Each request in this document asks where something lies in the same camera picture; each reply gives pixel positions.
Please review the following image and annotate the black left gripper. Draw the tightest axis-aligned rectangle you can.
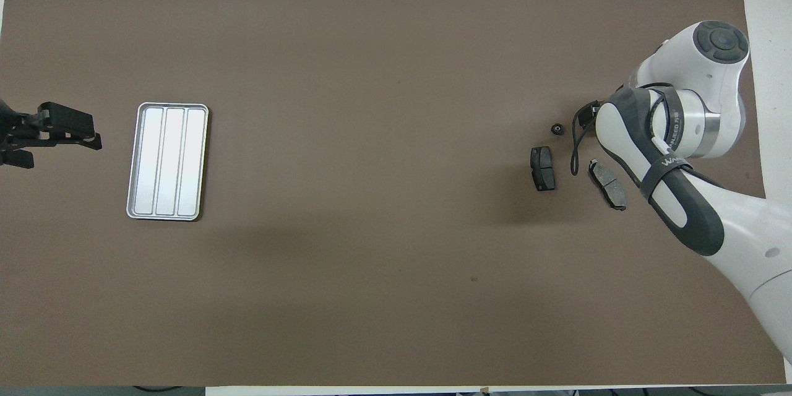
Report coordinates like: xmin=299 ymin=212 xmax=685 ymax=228
xmin=0 ymin=99 xmax=103 ymax=169

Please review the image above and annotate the short dark grey brake pad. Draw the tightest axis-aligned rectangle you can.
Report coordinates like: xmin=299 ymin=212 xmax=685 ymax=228
xmin=530 ymin=147 xmax=556 ymax=192

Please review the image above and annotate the long dark grey brake pad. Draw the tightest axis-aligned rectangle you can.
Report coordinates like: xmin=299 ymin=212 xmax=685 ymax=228
xmin=587 ymin=160 xmax=627 ymax=212

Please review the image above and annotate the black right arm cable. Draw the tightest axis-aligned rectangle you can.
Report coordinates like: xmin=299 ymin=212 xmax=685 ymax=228
xmin=570 ymin=82 xmax=694 ymax=178

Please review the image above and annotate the brown table mat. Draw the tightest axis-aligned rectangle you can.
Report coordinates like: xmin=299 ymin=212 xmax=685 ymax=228
xmin=0 ymin=0 xmax=786 ymax=386

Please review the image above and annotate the silver metal tray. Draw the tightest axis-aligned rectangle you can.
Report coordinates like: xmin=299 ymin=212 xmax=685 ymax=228
xmin=126 ymin=103 xmax=210 ymax=222

